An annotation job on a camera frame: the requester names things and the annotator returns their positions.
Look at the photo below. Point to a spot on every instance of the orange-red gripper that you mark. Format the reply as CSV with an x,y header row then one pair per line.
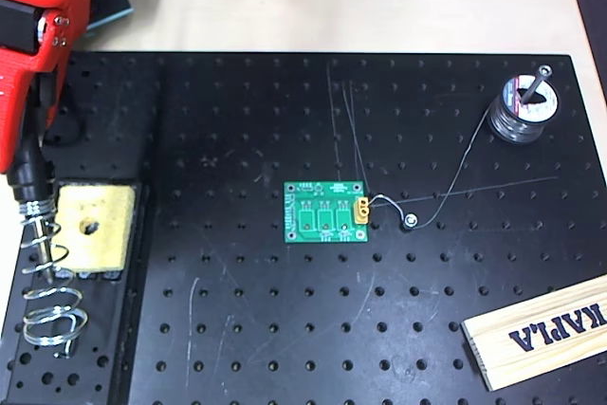
x,y
29,74

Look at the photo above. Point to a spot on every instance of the black soldering iron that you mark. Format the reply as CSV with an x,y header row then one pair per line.
x,y
31,177

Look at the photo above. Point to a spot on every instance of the green circuit board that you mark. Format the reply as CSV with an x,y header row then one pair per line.
x,y
327,222

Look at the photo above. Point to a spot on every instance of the yellow cleaning sponge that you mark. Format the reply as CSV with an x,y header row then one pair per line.
x,y
104,234

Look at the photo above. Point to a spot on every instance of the black stand with spring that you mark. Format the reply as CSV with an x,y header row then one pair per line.
x,y
118,329

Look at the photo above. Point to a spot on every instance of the yellow power connector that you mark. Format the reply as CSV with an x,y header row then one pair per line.
x,y
361,215

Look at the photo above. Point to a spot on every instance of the black perforated breadboard plate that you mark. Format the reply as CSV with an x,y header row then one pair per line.
x,y
332,329

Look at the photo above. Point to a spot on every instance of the silver washer screw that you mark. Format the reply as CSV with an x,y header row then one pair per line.
x,y
410,221

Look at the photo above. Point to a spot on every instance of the printed Kapla wooden plank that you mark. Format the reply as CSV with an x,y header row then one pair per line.
x,y
531,329

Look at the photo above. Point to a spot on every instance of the metal post screw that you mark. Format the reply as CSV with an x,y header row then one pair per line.
x,y
538,82

